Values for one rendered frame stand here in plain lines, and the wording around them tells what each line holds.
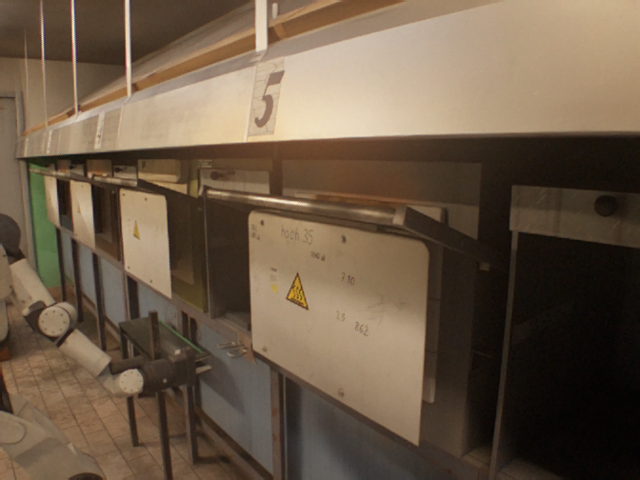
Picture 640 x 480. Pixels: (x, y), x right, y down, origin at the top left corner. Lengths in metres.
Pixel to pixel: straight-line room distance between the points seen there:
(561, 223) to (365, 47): 0.41
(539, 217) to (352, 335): 0.45
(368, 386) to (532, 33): 0.74
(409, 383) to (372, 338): 0.12
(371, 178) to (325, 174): 0.17
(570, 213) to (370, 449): 0.87
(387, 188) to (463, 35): 0.53
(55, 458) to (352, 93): 1.16
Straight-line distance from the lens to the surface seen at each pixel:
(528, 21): 0.57
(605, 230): 0.80
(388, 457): 1.37
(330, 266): 1.04
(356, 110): 0.69
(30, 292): 1.41
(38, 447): 1.40
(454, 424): 1.08
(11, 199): 5.59
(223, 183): 1.64
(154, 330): 1.92
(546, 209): 0.84
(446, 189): 0.96
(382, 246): 0.92
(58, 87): 5.66
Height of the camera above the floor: 1.48
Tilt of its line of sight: 10 degrees down
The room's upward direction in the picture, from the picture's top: straight up
